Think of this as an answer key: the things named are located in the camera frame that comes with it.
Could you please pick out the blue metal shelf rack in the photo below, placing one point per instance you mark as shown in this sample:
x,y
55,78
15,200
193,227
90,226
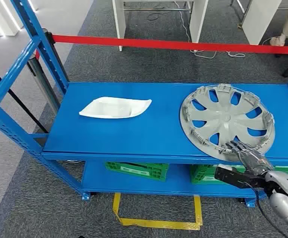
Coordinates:
x,y
134,138

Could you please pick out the black barrier belt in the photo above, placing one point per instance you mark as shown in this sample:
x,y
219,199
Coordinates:
x,y
17,98

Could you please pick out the red barrier belt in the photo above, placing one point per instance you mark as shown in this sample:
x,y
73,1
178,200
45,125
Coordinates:
x,y
159,43

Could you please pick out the white panel desk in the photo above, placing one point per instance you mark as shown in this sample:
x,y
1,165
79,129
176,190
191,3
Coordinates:
x,y
119,19
258,19

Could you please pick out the white plastic trim part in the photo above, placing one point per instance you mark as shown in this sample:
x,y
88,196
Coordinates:
x,y
114,108

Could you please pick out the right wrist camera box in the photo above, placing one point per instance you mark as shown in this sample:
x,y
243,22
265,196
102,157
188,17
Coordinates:
x,y
230,177

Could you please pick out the chrome stanchion post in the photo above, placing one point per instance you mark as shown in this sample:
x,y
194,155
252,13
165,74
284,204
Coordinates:
x,y
43,85

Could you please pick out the silver plastic wheel cover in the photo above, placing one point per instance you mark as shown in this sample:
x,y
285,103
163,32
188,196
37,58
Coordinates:
x,y
223,121

